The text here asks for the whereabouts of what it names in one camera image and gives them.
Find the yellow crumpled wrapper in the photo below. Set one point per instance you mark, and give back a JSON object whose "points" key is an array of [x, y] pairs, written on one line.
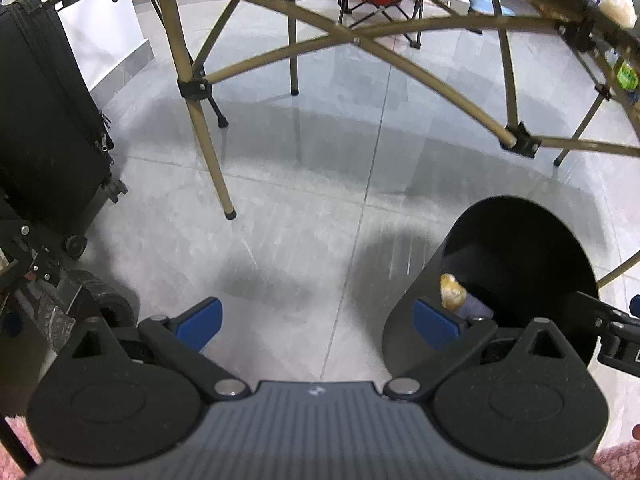
{"points": [[453, 294]]}

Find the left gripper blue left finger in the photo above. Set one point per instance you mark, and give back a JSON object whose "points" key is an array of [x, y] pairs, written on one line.
{"points": [[198, 325]]}

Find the green snack bag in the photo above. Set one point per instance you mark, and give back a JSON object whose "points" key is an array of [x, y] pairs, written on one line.
{"points": [[627, 77]]}

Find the lavender knitted cloth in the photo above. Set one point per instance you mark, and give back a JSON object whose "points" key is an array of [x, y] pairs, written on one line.
{"points": [[473, 308]]}

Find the black round trash bin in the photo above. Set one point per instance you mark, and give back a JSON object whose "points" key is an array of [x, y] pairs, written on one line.
{"points": [[514, 256]]}

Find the tan folding table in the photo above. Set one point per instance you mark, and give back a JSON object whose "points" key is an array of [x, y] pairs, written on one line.
{"points": [[429, 116]]}

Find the black suitcase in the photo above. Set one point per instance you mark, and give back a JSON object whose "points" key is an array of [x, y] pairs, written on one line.
{"points": [[55, 148]]}

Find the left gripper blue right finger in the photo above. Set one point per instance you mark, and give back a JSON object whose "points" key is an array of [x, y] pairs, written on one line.
{"points": [[435, 325]]}

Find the pink fluffy rug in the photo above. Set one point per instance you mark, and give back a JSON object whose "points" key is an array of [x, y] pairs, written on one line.
{"points": [[621, 462]]}

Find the white crumpled plastic bag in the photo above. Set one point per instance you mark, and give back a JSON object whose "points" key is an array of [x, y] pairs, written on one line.
{"points": [[620, 11]]}

